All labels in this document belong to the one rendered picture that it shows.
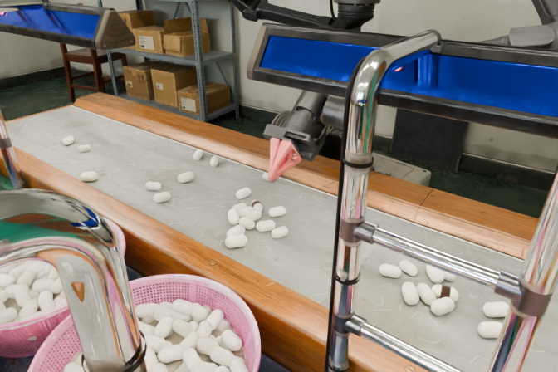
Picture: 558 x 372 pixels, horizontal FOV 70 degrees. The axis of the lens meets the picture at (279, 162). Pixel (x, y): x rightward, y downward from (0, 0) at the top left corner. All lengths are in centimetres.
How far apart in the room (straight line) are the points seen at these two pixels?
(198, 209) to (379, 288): 39
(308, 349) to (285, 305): 6
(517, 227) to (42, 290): 80
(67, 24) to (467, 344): 89
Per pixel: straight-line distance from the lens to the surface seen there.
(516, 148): 274
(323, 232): 76
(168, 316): 62
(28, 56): 534
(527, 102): 44
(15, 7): 102
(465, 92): 45
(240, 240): 70
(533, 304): 36
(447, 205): 85
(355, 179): 35
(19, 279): 76
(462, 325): 64
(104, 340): 18
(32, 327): 66
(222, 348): 57
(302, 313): 57
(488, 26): 261
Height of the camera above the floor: 118
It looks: 26 degrees down
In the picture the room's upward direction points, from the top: straight up
